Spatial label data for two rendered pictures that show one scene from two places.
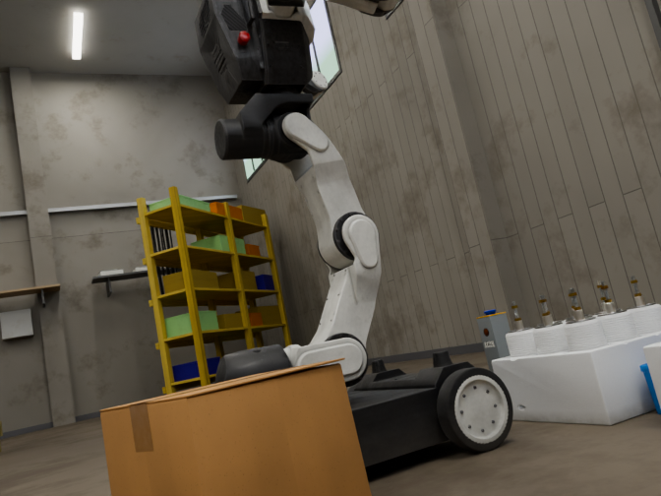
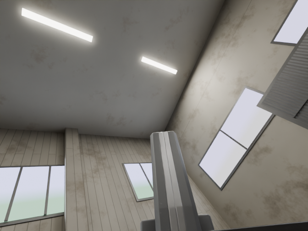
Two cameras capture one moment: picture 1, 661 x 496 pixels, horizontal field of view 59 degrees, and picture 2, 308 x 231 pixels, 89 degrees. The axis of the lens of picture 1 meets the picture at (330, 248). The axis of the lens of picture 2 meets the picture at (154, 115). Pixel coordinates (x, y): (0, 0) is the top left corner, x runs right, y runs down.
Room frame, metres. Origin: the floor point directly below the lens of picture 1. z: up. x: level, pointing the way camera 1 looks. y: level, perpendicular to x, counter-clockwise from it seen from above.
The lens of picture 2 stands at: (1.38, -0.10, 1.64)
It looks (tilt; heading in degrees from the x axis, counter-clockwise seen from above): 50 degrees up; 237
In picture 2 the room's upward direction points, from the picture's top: 43 degrees counter-clockwise
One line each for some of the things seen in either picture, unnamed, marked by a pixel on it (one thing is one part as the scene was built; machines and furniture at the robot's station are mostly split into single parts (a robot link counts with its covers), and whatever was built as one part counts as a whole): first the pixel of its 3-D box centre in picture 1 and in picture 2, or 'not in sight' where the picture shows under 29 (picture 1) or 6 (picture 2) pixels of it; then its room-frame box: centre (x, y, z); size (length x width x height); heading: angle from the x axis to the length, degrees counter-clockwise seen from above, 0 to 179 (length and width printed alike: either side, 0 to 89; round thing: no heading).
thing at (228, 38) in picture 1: (257, 45); not in sight; (1.61, 0.09, 1.23); 0.34 x 0.30 x 0.36; 27
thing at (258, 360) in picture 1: (335, 395); not in sight; (1.62, 0.07, 0.19); 0.64 x 0.52 x 0.33; 117
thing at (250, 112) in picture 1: (265, 128); not in sight; (1.60, 0.11, 0.97); 0.28 x 0.13 x 0.18; 117
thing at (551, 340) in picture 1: (557, 357); not in sight; (1.68, -0.56, 0.16); 0.10 x 0.10 x 0.18
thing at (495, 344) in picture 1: (503, 362); not in sight; (1.96, -0.47, 0.16); 0.07 x 0.07 x 0.31; 25
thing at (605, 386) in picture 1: (594, 374); not in sight; (1.73, -0.66, 0.09); 0.39 x 0.39 x 0.18; 25
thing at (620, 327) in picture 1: (622, 346); not in sight; (1.62, -0.71, 0.16); 0.10 x 0.10 x 0.18
